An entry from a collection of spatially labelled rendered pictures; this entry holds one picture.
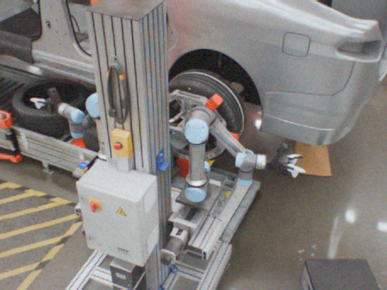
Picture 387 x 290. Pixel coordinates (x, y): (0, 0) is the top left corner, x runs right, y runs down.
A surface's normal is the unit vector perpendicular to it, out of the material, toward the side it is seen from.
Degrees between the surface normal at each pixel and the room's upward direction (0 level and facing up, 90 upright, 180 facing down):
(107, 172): 0
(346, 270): 0
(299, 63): 90
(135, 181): 0
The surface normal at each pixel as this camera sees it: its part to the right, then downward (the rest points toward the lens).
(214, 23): -0.44, 0.54
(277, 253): 0.01, -0.79
